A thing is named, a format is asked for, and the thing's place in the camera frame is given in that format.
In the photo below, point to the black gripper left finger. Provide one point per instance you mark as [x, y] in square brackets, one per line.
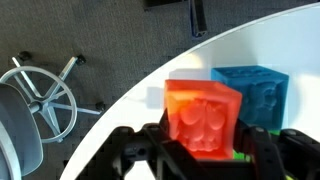
[164, 125]

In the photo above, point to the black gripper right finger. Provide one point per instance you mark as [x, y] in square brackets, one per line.
[243, 136]

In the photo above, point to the orange embossed block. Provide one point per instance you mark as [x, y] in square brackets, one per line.
[200, 116]

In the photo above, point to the green embossed block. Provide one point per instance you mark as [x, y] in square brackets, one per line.
[240, 155]

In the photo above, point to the blue embossed block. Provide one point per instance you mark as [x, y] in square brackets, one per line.
[263, 96]

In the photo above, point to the black stand with crossbar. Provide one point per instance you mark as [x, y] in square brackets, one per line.
[198, 18]

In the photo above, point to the grey office chair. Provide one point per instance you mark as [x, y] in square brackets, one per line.
[20, 133]

